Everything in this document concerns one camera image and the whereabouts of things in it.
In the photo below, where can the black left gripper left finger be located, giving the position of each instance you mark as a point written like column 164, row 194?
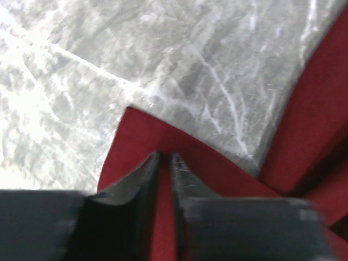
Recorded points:
column 113, row 224

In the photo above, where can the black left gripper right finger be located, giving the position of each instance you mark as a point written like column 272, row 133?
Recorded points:
column 210, row 226

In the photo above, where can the dark red t-shirt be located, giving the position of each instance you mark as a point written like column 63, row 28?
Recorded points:
column 307, row 157

